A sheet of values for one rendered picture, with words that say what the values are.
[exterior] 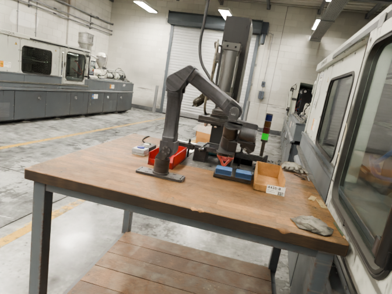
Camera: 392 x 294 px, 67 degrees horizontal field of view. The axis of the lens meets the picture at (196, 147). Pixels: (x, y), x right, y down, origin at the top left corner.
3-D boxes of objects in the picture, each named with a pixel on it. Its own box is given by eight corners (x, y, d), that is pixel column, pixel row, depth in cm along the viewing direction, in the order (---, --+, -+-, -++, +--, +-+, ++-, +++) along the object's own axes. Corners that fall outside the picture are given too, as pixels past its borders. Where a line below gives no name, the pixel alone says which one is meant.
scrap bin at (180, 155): (147, 164, 136) (149, 151, 135) (164, 153, 160) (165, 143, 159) (172, 170, 134) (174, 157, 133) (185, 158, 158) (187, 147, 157)
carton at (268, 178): (252, 191, 124) (256, 174, 123) (253, 175, 148) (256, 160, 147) (283, 198, 122) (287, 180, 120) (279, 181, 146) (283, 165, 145)
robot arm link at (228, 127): (240, 135, 119) (243, 121, 114) (238, 144, 115) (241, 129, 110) (223, 131, 120) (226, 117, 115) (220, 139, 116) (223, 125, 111)
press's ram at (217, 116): (196, 127, 152) (205, 68, 146) (205, 122, 177) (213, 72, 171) (231, 133, 149) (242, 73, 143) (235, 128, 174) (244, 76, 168)
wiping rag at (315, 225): (287, 216, 105) (292, 228, 92) (289, 208, 104) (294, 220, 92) (328, 225, 102) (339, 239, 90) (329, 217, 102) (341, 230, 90)
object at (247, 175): (234, 178, 129) (235, 171, 129) (236, 169, 144) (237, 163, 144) (250, 181, 128) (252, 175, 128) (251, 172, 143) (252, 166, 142)
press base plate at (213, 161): (147, 163, 149) (148, 157, 148) (175, 146, 197) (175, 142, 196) (279, 191, 138) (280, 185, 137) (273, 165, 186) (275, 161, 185)
